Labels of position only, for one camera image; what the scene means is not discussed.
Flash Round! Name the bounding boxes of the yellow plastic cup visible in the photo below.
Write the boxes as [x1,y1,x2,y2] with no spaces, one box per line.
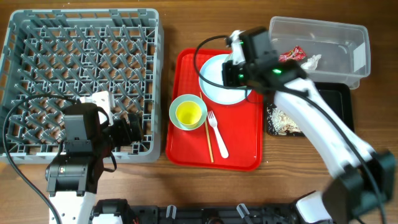
[175,101,202,129]

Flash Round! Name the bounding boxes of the food scraps pile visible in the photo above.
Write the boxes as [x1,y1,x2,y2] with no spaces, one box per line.
[266,104,303,136]

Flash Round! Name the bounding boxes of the red snack wrapper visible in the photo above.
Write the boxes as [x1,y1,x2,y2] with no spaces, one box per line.
[279,45,307,62]

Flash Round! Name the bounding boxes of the white napkin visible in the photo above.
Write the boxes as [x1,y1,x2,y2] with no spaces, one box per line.
[301,54,322,70]

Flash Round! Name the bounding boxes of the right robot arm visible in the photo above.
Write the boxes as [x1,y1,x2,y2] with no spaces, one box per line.
[223,27,396,223]

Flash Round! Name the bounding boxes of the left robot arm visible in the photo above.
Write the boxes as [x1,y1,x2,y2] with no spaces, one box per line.
[45,103,144,223]

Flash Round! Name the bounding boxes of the grey dishwasher rack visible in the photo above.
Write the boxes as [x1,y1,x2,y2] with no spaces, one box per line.
[1,8,164,164]

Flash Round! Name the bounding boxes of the light blue plate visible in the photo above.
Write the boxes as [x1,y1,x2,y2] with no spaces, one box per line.
[199,54,251,105]

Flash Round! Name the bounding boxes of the red plastic tray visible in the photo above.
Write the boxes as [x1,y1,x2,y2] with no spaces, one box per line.
[165,48,263,171]

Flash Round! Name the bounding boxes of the white plastic fork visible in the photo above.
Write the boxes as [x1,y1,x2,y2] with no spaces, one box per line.
[208,111,229,159]

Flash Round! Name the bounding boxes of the light green left bowl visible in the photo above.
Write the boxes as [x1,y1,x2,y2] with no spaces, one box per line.
[169,94,208,131]

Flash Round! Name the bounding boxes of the wooden chopstick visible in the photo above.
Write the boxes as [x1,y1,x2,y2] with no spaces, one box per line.
[200,92,214,163]

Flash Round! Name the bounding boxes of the black plastic tray bin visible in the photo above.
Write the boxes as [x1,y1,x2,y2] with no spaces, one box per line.
[264,83,354,137]

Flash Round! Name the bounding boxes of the clear plastic bin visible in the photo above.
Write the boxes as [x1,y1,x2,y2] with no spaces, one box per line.
[269,16,371,90]

